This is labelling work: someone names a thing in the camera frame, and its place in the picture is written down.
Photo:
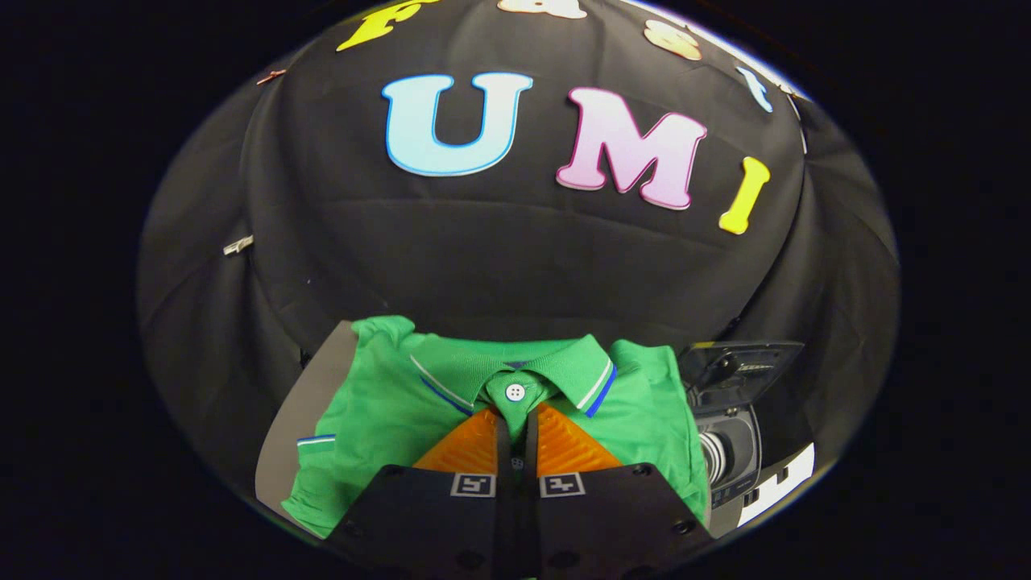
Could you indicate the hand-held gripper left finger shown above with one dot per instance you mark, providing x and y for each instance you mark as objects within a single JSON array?
[{"x": 427, "y": 515}]

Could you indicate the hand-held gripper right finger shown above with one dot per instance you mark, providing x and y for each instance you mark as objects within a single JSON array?
[{"x": 612, "y": 515}]

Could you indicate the green polo shirt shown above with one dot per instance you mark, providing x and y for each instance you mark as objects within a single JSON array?
[{"x": 378, "y": 411}]

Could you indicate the white panel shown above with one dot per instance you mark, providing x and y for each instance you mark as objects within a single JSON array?
[{"x": 777, "y": 487}]

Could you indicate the silver clip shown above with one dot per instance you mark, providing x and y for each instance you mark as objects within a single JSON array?
[{"x": 238, "y": 244}]

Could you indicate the copper clip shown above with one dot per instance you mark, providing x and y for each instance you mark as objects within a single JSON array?
[{"x": 271, "y": 76}]

